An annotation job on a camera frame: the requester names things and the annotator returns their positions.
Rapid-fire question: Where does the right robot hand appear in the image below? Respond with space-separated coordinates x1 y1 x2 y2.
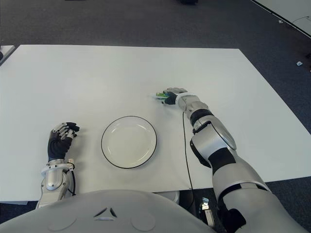
161 86 188 106

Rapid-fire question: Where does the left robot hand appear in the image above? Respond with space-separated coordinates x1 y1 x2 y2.
47 122 80 162

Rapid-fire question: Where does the green white toothpaste tube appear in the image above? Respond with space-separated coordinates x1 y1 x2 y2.
148 91 170 101

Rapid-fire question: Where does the white plate with black rim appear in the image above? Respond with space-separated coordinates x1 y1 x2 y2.
101 116 158 169

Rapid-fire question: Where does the grey robot torso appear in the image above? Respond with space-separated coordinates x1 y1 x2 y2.
0 189 219 233

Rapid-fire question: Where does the white side table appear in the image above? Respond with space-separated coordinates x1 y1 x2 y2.
0 45 17 66

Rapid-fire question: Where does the white background table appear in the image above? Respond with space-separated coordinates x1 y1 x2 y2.
250 0 311 38

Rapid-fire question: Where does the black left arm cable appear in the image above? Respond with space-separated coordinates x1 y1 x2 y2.
65 168 77 196

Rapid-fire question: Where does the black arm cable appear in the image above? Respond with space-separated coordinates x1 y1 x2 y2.
181 111 195 212
65 168 77 196

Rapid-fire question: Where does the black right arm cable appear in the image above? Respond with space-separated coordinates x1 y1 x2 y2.
181 111 195 212

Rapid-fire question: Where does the silver metal bracket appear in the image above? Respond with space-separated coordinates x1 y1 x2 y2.
199 197 214 228

